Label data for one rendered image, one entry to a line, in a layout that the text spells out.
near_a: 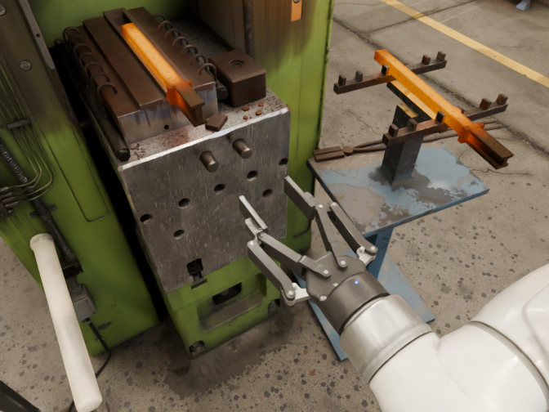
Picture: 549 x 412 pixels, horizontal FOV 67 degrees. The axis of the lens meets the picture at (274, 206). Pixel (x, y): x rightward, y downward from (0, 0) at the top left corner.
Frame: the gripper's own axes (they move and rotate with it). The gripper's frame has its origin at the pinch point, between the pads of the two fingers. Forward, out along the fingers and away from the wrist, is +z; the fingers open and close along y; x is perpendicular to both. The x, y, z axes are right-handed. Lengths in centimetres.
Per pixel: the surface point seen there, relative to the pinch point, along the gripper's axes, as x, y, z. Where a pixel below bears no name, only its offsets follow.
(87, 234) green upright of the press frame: -41, -27, 49
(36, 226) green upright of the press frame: -32, -36, 49
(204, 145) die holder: -9.9, 1.2, 29.0
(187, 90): 2.2, 0.2, 30.6
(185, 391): -99, -21, 22
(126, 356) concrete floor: -100, -34, 44
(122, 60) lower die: -1, -5, 53
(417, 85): -7, 50, 20
